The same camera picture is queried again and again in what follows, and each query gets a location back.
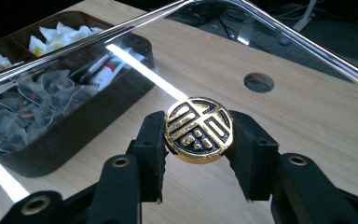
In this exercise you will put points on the pile of red-labelled white sachets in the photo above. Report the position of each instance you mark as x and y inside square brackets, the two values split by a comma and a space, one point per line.
[105, 73]

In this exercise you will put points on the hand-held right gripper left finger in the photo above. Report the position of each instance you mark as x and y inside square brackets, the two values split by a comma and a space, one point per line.
[149, 149]

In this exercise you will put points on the white metal stand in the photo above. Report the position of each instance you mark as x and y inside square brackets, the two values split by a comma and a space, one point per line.
[303, 18]

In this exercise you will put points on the pile of yellow tea packets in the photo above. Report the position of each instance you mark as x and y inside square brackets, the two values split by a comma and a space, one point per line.
[59, 39]

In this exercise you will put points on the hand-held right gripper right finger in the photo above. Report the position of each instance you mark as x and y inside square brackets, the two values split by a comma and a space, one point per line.
[254, 161]

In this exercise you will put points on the pile of mesh tea bags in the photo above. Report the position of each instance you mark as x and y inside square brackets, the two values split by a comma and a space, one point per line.
[28, 105]

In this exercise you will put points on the dark compartment box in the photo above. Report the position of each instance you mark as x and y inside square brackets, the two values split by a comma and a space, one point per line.
[84, 127]

